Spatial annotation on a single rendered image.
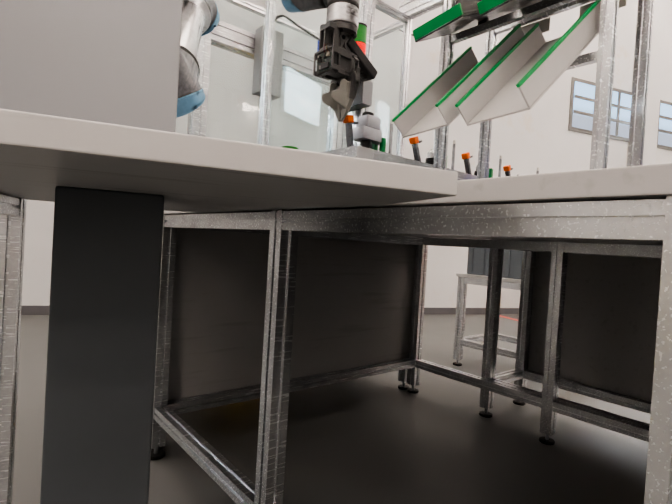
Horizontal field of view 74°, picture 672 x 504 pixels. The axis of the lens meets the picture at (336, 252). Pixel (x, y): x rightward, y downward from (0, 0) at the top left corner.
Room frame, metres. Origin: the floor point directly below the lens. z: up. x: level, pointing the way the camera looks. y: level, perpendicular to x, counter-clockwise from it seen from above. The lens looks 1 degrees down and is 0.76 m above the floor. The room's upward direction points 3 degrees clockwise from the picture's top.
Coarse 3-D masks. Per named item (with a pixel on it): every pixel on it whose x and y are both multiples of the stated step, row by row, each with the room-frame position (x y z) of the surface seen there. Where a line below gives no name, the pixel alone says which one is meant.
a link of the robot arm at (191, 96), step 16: (192, 0) 1.20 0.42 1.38; (208, 0) 1.25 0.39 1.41; (192, 16) 1.16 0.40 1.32; (208, 16) 1.24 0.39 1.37; (192, 32) 1.12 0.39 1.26; (208, 32) 1.30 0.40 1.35; (192, 48) 1.09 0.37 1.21; (192, 64) 1.02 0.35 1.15; (192, 80) 1.00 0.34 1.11; (192, 96) 1.01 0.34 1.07
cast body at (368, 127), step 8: (368, 112) 1.11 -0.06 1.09; (360, 120) 1.12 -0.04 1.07; (368, 120) 1.10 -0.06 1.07; (376, 120) 1.12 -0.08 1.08; (360, 128) 1.10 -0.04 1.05; (368, 128) 1.10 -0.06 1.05; (376, 128) 1.12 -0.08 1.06; (360, 136) 1.10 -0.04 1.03; (368, 136) 1.10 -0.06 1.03; (376, 136) 1.12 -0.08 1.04; (376, 144) 1.15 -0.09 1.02
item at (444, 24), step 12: (468, 0) 0.99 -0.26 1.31; (480, 0) 0.84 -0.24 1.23; (444, 12) 0.84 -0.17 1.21; (456, 12) 0.82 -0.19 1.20; (468, 12) 0.82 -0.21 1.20; (504, 12) 0.93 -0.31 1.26; (432, 24) 0.88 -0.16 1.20; (444, 24) 0.85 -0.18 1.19; (456, 24) 0.88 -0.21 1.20; (468, 24) 0.92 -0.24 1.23; (420, 36) 0.91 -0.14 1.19; (432, 36) 0.92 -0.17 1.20
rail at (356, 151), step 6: (330, 150) 0.95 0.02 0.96; (336, 150) 0.93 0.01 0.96; (342, 150) 0.92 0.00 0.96; (348, 150) 0.90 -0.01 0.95; (354, 150) 0.89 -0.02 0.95; (360, 150) 0.89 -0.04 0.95; (366, 150) 0.90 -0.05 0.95; (372, 150) 0.91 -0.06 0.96; (348, 156) 0.90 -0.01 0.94; (354, 156) 0.89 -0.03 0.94; (360, 156) 0.89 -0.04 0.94; (366, 156) 0.90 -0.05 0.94; (372, 156) 0.91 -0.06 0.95
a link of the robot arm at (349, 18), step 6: (330, 6) 1.04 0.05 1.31; (336, 6) 1.03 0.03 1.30; (342, 6) 1.03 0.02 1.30; (348, 6) 1.03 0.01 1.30; (354, 6) 1.04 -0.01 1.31; (330, 12) 1.04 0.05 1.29; (336, 12) 1.03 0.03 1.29; (342, 12) 1.03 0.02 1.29; (348, 12) 1.03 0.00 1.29; (354, 12) 1.03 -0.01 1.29; (330, 18) 1.04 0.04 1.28; (336, 18) 1.03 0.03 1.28; (342, 18) 1.03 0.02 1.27; (348, 18) 1.03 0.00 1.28; (354, 18) 1.04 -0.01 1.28; (354, 24) 1.04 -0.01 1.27
